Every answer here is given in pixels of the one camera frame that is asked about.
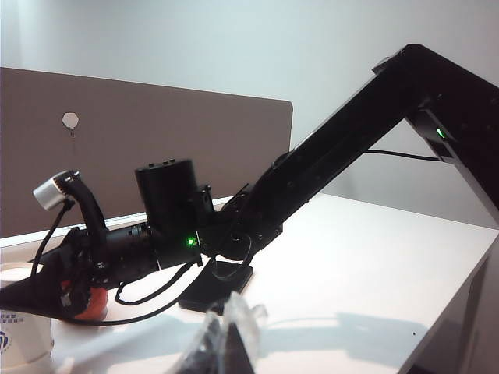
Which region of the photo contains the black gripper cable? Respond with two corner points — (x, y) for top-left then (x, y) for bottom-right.
(64, 232), (255, 326)

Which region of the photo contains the wide brown desk divider panel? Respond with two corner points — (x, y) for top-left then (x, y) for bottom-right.
(0, 66), (294, 239)

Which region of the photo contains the black camera cable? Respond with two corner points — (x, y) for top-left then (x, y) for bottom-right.
(30, 199), (76, 276)

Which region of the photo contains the white paper cup blue band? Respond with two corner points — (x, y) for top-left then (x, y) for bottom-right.
(0, 262), (55, 369)

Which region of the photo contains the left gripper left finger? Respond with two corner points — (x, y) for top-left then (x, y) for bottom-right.
(168, 310), (226, 374)

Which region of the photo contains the black smartphone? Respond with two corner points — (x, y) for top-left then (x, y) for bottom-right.
(178, 261), (255, 316)

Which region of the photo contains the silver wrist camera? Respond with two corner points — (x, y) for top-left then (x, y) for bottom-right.
(32, 169), (82, 212)

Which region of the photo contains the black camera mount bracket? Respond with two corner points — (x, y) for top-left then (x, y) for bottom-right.
(68, 177), (111, 266)

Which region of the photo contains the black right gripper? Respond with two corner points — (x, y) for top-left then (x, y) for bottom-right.
(0, 222), (160, 322)

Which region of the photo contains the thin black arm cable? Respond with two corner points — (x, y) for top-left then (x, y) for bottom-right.
(365, 149), (442, 161)

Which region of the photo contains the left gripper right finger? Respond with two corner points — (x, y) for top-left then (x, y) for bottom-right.
(224, 291), (271, 374)

